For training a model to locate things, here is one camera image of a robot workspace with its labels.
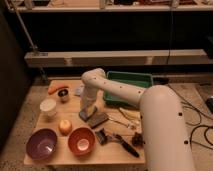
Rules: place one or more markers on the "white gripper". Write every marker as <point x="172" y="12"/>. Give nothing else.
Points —
<point x="88" y="99"/>

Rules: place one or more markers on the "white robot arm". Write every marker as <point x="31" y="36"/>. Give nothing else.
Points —
<point x="167" y="146"/>

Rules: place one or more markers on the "grey cloth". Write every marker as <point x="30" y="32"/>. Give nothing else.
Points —
<point x="79" y="90"/>

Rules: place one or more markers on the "dark rectangular block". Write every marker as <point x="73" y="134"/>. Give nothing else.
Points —
<point x="97" y="120"/>

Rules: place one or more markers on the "small metal cup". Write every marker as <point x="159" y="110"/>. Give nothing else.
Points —
<point x="63" y="95"/>

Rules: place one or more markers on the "orange carrot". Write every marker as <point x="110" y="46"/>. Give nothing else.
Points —
<point x="53" y="89"/>

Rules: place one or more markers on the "yellow apple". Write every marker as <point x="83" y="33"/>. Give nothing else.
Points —
<point x="65" y="127"/>

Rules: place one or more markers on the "small dark clip object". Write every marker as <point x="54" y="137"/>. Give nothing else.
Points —
<point x="101" y="136"/>

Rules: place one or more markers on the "white cup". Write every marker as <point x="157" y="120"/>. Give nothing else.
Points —
<point x="48" y="107"/>

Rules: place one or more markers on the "orange bowl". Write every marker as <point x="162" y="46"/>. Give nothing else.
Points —
<point x="81" y="141"/>

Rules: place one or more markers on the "metal spoon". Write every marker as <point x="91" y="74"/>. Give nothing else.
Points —
<point x="127" y="125"/>

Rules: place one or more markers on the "green plastic tray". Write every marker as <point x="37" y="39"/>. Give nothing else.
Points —
<point x="143" y="80"/>

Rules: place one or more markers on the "dark brown clump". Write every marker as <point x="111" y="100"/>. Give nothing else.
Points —
<point x="137" y="140"/>

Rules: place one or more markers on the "purple bowl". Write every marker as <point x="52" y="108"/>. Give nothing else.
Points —
<point x="41" y="144"/>

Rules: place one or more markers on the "metal diagonal pole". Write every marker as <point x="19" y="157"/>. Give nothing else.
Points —
<point x="32" y="45"/>

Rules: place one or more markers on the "white shelf beam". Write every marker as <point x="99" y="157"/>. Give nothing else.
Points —
<point x="117" y="58"/>

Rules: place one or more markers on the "black handled tool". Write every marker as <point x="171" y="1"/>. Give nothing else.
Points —
<point x="126" y="146"/>

